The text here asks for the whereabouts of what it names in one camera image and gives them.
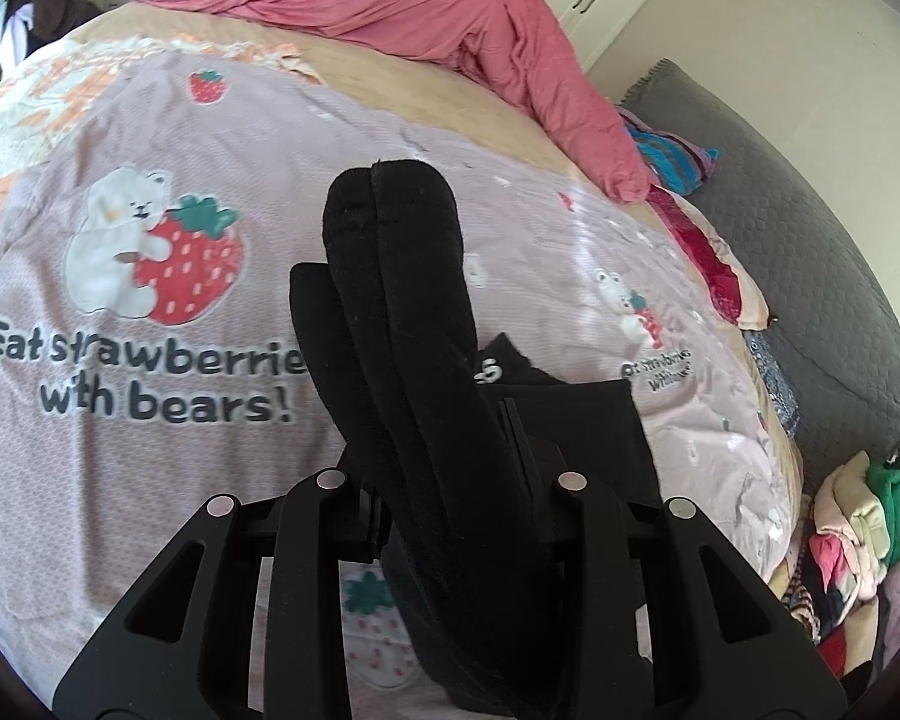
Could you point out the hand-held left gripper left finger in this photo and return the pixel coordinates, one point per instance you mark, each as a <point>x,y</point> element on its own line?
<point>371,532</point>

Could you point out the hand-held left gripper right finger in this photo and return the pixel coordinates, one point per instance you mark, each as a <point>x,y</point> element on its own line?
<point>534,487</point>

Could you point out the black long sock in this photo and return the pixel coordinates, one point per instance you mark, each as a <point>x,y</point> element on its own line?
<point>345,240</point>
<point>435,315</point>

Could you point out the pile of colourful clothes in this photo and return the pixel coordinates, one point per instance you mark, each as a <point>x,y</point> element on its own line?
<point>855,555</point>

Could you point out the dark clothes pile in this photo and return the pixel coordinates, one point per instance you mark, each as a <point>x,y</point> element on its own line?
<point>52,7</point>

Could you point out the black sock with white print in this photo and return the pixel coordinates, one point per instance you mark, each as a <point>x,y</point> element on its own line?
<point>585,427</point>

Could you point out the blue patterned cloth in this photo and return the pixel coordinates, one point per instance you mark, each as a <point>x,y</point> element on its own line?
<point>776,382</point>

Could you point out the blue striped cloth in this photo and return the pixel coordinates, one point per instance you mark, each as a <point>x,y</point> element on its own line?
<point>671,157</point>

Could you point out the grey quilted mat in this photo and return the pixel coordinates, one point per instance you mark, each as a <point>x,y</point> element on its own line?
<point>810,240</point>

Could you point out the lilac strawberry bear printed blanket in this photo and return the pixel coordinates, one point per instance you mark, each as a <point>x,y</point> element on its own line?
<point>270,165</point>

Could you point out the beige bed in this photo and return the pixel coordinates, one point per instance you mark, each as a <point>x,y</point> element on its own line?
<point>435,105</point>

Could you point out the pink blanket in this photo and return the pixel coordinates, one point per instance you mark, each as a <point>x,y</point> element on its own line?
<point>420,0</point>

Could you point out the orange white plush bear blanket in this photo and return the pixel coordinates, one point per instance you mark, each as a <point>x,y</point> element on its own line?
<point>60,82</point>

